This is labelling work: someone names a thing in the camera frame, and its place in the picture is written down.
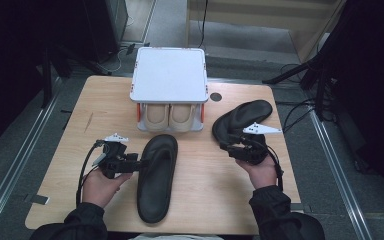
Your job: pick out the black plug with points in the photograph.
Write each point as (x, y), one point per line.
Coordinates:
(130, 48)

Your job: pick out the black slipper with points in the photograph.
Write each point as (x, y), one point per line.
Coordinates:
(156, 186)
(246, 111)

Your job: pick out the grey cabinet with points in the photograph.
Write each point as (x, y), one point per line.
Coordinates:
(118, 20)

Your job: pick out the dark curtain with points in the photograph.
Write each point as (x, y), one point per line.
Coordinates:
(13, 66)
(373, 83)

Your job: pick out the black tripod stand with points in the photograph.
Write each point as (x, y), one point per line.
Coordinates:
(320, 83)

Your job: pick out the grey tape piece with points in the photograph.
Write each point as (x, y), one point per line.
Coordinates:
(36, 199)
(306, 208)

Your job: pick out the cream perforated clog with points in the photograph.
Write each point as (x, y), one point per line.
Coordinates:
(156, 116)
(182, 116)

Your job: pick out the metal floor rail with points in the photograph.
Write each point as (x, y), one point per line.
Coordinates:
(340, 173)
(20, 160)

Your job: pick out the person's right hand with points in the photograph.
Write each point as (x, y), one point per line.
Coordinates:
(261, 175)

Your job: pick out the white plastic shoe box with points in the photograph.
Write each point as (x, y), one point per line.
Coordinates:
(170, 73)

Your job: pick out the black table grommet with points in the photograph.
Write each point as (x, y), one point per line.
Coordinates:
(215, 97)

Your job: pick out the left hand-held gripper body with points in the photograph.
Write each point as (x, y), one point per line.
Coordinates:
(116, 160)

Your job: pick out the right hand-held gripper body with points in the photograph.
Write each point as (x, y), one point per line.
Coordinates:
(251, 150)

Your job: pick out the person's left hand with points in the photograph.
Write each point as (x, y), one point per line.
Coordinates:
(100, 190)

